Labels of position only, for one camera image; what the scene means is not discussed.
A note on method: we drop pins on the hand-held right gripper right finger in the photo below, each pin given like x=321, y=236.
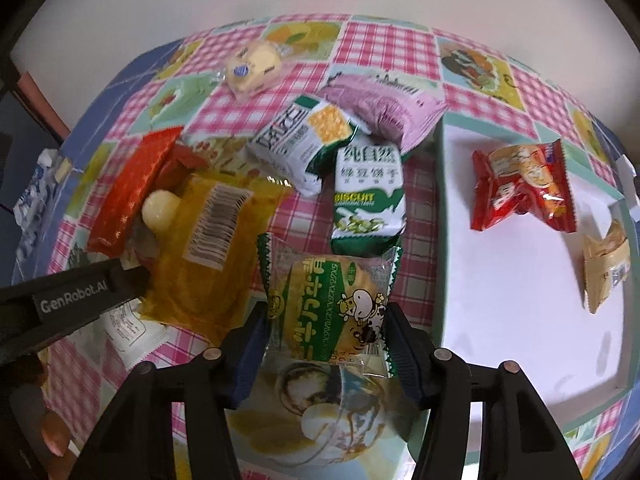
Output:
x=400, y=355

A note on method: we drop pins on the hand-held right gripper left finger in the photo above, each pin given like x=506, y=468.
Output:
x=250, y=355

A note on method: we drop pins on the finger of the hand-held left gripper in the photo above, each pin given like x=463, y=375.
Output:
x=130, y=280

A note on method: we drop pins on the yellow barcode snack packet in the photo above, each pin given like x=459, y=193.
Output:
x=210, y=270

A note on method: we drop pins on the green cow snack packet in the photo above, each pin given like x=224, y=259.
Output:
x=325, y=295

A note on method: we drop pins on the white tray with green rim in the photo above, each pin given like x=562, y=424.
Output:
x=500, y=285

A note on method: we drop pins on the green bean biscuit packet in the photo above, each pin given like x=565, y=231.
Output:
x=367, y=195

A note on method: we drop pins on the red biscuit packet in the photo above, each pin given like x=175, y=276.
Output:
x=525, y=185

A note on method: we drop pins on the green white walnut biscuit packet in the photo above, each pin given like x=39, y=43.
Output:
x=300, y=142

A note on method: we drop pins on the tan snack packet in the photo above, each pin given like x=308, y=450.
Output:
x=605, y=265

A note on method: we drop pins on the person's left hand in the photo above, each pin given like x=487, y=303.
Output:
x=52, y=430

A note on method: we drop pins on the white labelled flat packet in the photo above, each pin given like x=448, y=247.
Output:
x=132, y=332

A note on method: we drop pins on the round pale candy ball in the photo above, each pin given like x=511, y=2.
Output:
x=160, y=210

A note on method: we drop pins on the red gold-star snack packet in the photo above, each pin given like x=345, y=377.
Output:
x=132, y=185

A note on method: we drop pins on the crumpled white blue wrapper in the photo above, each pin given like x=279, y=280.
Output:
x=40, y=190

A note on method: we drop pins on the dark furniture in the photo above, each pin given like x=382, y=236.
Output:
x=22, y=135

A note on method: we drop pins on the blue plaid cloth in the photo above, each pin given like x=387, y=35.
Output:
x=115, y=90

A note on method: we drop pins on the yellow cake in clear wrapper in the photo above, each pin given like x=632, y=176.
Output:
x=252, y=67

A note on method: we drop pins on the pink snack packet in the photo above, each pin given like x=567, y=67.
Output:
x=385, y=105

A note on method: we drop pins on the pink checkered printed tablecloth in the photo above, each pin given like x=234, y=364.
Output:
x=390, y=40

